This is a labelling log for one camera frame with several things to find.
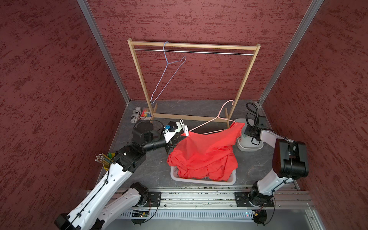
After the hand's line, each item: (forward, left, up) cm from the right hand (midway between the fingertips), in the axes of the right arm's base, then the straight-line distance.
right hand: (249, 132), depth 98 cm
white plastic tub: (-9, +5, +2) cm, 11 cm away
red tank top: (-18, +31, +7) cm, 36 cm away
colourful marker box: (+19, +76, 0) cm, 79 cm away
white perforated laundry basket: (-28, +50, +1) cm, 58 cm away
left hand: (-20, +45, +28) cm, 57 cm away
